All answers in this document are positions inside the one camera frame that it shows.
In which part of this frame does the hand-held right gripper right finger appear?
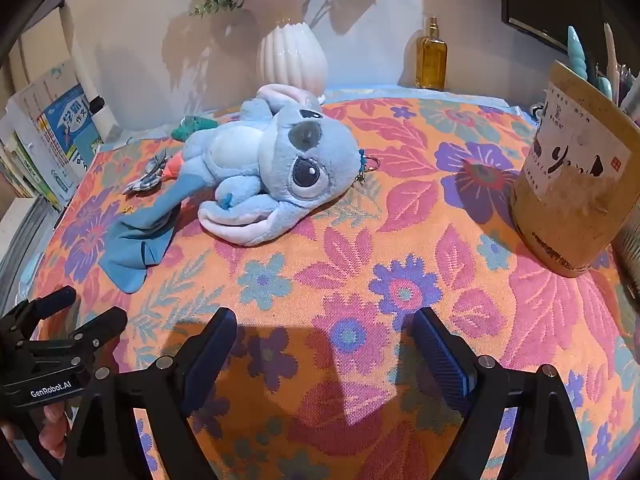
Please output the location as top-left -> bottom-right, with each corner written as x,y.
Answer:
410,307 -> 591,480

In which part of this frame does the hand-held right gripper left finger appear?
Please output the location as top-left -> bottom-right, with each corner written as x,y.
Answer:
62,307 -> 238,480

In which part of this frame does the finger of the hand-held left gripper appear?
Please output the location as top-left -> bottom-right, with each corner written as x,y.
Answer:
0,286 -> 77,351
25,307 -> 128,361

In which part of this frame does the blue sock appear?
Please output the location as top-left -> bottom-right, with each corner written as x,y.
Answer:
98,160 -> 201,294

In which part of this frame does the grey fabric bow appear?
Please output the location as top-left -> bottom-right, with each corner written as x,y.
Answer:
122,150 -> 168,195

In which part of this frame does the brown woven basket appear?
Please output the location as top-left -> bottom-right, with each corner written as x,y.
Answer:
612,225 -> 640,341

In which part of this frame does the teal bead keyring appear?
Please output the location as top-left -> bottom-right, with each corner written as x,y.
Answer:
356,149 -> 384,187

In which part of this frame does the small green soft toy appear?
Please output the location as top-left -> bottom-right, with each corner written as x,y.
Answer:
171,115 -> 217,140

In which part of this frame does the blue plush toy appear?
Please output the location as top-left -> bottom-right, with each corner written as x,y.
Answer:
181,83 -> 362,247

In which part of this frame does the person's left hand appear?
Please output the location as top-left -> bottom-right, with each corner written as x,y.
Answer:
40,402 -> 69,461

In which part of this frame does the orange floral cloth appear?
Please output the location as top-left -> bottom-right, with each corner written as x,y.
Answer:
25,89 -> 640,480

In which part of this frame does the stack of books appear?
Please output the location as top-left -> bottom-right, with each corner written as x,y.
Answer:
0,60 -> 107,213

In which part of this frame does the bamboo pen holder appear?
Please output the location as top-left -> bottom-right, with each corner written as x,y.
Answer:
509,60 -> 640,278

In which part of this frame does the white desk lamp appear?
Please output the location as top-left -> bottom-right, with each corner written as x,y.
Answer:
59,2 -> 118,143

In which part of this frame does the amber perfume bottle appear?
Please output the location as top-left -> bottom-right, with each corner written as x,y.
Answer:
416,16 -> 448,91

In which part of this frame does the white ribbed vase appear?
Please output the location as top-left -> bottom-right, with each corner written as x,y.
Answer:
256,0 -> 329,97

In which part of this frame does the cream pen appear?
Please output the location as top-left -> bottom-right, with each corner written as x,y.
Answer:
602,22 -> 621,106

